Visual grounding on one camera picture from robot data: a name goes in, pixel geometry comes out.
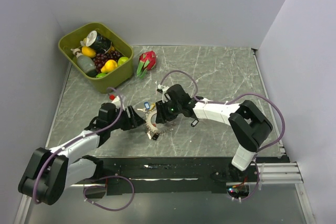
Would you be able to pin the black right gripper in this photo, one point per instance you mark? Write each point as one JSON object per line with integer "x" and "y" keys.
{"x": 162, "y": 116}

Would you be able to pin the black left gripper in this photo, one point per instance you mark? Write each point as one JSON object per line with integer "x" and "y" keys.
{"x": 134, "y": 121}

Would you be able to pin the round metal key ring plate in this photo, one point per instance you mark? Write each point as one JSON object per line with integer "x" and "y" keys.
{"x": 153, "y": 127}

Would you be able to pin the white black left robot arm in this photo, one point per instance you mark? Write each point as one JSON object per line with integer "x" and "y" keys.
{"x": 50, "y": 171}

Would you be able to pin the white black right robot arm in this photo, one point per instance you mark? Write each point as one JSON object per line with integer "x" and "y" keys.
{"x": 248, "y": 123}

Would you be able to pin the yellow key tag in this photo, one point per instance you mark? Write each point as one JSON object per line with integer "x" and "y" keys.
{"x": 152, "y": 106}

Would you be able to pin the black key tag on table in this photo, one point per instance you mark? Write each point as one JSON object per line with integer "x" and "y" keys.
{"x": 194, "y": 123}

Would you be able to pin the red dragon fruit toy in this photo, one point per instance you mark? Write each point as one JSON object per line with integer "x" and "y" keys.
{"x": 147, "y": 62}

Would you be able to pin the green lime toy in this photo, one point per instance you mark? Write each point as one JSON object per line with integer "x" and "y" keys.
{"x": 101, "y": 75}

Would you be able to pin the yellow pear toy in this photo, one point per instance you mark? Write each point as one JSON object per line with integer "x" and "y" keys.
{"x": 109, "y": 66}

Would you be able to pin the green apple toy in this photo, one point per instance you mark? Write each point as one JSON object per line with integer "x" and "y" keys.
{"x": 122, "y": 60}

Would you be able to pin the dark purple grape bunch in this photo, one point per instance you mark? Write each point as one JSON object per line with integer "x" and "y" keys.
{"x": 101, "y": 59}

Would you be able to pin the grey pump bottle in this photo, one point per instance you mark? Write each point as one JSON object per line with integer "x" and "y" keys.
{"x": 85, "y": 63}

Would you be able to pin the yellow lemon toy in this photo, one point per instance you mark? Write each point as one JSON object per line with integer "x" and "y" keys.
{"x": 89, "y": 52}

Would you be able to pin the black cylindrical can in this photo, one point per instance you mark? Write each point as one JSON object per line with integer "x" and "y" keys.
{"x": 98, "y": 42}

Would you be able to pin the olive green plastic bin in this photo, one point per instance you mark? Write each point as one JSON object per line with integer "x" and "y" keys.
{"x": 117, "y": 76}

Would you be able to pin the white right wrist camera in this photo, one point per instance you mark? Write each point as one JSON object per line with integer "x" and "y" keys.
{"x": 162, "y": 89}

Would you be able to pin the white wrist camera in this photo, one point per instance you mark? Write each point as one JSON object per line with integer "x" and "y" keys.
{"x": 115, "y": 99}
{"x": 162, "y": 89}

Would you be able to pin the black key tag on ring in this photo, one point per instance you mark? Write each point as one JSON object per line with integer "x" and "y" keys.
{"x": 155, "y": 136}

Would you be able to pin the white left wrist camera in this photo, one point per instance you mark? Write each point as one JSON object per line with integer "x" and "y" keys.
{"x": 115, "y": 99}

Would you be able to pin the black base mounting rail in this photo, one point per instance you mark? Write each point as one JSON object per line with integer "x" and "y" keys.
{"x": 169, "y": 174}

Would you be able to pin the aluminium extrusion frame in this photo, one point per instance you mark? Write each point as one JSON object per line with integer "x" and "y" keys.
{"x": 280, "y": 173}

